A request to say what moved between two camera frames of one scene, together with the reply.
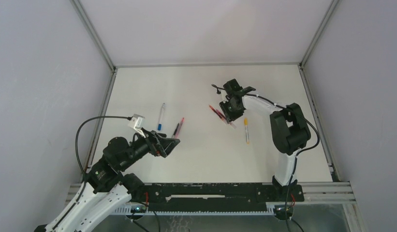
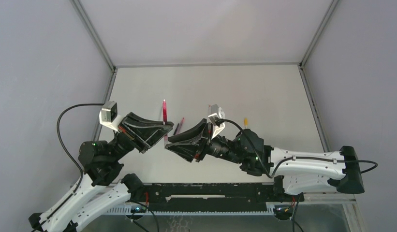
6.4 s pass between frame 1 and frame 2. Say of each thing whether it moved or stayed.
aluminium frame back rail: stayed
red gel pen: moved
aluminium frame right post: stayed
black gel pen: stayed
